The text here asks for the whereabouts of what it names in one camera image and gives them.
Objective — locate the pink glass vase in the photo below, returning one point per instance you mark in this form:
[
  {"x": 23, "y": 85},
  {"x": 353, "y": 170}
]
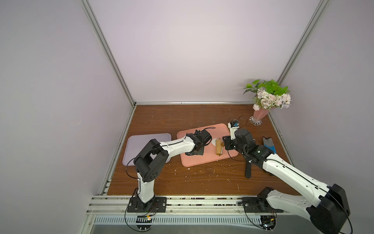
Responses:
[{"x": 258, "y": 115}]

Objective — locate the wooden rolling pin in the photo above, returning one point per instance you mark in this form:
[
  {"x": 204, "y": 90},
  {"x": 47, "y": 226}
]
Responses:
[{"x": 219, "y": 145}]

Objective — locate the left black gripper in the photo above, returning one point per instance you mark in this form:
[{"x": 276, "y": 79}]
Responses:
[{"x": 201, "y": 151}]

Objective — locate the black handled metal scraper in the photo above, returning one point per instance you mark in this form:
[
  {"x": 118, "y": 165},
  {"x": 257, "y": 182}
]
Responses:
[{"x": 248, "y": 169}]

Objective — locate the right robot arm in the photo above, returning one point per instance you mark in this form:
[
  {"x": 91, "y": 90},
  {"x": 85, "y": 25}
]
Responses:
[{"x": 325, "y": 206}]

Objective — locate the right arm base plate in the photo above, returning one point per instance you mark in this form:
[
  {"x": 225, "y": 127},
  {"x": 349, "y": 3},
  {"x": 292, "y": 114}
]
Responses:
[{"x": 257, "y": 205}]

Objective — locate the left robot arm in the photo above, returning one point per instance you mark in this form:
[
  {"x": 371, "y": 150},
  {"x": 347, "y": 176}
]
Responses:
[{"x": 151, "y": 160}]

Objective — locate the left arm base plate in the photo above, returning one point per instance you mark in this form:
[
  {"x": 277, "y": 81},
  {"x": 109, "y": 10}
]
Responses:
[{"x": 155, "y": 205}]

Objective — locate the small dough piece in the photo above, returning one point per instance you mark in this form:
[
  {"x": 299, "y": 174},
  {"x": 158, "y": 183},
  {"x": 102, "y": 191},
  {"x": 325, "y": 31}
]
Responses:
[{"x": 213, "y": 142}]

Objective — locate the purple silicone mat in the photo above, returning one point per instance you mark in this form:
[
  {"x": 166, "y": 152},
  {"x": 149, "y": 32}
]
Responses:
[{"x": 137, "y": 142}]

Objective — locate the blue work glove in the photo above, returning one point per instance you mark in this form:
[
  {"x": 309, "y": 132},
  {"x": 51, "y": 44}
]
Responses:
[{"x": 268, "y": 142}]

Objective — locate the aluminium frame rail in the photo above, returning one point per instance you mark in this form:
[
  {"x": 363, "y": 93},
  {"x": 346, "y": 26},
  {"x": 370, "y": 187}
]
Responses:
[{"x": 176, "y": 205}]

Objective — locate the artificial flower bouquet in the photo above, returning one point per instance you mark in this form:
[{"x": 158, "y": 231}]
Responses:
[{"x": 268, "y": 95}]

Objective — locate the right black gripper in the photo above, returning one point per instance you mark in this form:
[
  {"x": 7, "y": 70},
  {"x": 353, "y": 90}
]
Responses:
[{"x": 228, "y": 142}]

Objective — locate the pink silicone mat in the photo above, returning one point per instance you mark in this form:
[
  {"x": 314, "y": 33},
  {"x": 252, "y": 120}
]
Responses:
[{"x": 220, "y": 130}]

